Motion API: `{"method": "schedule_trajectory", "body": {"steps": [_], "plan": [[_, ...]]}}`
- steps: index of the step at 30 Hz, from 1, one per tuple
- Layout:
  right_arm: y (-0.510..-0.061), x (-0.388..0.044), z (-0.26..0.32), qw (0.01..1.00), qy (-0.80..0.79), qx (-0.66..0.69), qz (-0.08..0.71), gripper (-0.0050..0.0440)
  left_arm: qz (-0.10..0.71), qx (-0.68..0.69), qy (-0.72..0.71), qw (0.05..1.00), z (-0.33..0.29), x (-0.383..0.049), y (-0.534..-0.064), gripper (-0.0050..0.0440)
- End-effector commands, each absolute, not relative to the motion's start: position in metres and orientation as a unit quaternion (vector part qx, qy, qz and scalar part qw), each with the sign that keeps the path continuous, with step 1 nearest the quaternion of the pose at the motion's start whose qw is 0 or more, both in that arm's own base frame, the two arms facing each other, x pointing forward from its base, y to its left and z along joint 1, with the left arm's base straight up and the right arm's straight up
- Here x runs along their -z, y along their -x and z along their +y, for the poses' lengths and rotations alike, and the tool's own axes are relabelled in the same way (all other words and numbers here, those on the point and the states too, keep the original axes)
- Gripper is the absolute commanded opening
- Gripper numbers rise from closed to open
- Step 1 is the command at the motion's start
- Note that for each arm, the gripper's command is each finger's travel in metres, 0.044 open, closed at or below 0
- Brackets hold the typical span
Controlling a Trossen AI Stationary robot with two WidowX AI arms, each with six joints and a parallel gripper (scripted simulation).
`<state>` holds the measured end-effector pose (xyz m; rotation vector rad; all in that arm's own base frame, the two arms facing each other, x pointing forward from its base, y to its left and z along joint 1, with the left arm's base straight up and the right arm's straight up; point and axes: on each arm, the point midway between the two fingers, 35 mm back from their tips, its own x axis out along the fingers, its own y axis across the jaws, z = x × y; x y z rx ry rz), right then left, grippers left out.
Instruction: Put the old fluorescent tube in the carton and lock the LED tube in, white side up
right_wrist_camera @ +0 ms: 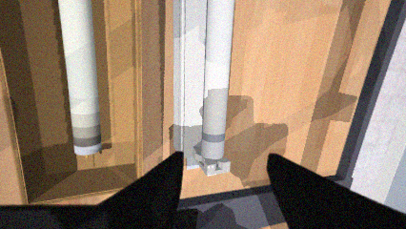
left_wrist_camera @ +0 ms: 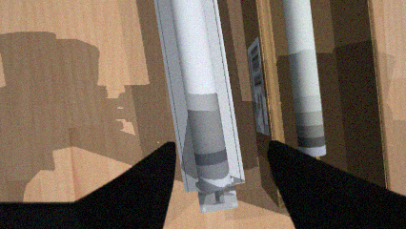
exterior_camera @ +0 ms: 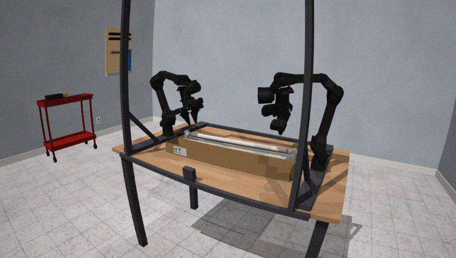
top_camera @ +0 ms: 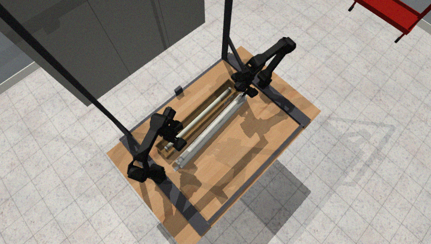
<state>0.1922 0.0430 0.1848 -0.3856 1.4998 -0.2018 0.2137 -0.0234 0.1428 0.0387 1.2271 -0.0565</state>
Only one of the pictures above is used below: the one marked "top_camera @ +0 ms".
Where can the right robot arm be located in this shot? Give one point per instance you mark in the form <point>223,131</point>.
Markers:
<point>159,124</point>

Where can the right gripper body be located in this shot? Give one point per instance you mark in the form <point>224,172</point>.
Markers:
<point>179,143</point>

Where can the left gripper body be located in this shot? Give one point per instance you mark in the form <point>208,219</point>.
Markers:
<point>252,92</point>

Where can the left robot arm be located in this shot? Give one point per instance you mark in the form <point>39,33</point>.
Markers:
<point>279,50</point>

